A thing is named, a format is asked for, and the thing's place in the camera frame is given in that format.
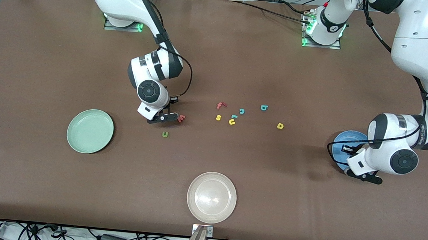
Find small metal mounting plate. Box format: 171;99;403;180
192;224;214;237

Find beige plate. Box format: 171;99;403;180
185;170;239;226

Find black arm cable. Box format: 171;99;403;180
325;0;428;175
135;0;199;103

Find long black table cable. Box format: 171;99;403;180
225;0;315;25

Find light green plate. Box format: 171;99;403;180
65;107;115;156

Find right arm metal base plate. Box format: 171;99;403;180
104;15;145;33

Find blue plate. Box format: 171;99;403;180
330;129;370;173

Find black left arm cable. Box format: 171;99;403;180
325;0;428;175

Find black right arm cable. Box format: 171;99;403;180
135;0;199;103

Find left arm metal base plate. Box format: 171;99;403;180
301;8;343;50

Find brown table mat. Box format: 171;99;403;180
0;0;428;240

